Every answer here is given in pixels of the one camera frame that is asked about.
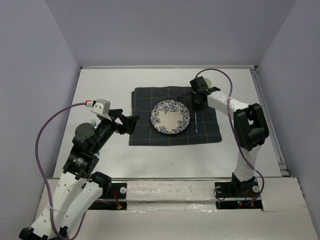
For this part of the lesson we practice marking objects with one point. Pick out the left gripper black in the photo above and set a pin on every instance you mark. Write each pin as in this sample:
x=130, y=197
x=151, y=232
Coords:
x=129, y=122

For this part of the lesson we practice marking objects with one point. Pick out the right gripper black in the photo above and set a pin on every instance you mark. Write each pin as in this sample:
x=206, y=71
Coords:
x=194, y=106

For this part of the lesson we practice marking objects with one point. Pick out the iridescent spoon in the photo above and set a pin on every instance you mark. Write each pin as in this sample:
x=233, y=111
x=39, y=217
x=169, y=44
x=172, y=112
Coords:
x=196, y=123

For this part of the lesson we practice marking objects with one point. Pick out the dark checked cloth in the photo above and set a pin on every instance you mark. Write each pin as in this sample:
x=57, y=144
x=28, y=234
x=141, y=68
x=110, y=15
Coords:
x=143, y=100

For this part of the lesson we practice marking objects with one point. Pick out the blue floral plate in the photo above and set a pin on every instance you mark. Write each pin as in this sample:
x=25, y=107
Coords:
x=170, y=117

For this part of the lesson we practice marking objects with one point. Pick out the pale yellow mug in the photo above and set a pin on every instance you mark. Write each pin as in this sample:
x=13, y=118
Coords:
x=208, y=82

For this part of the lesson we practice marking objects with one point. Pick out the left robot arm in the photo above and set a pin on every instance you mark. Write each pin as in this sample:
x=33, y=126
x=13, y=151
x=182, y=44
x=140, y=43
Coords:
x=79, y=185

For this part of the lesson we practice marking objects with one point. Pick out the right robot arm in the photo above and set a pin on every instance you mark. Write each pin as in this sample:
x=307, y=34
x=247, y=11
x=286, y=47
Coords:
x=249, y=128

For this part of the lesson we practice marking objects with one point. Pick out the iridescent fork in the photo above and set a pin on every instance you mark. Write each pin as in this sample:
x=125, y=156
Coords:
x=94, y=123

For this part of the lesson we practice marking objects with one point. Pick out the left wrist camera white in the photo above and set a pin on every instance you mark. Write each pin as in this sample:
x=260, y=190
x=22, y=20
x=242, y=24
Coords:
x=101, y=108

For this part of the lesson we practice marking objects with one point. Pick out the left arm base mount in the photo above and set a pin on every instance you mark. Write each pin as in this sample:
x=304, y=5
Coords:
x=112, y=199

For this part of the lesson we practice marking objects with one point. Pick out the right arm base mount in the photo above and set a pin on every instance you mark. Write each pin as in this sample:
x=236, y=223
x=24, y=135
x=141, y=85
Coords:
x=228, y=199

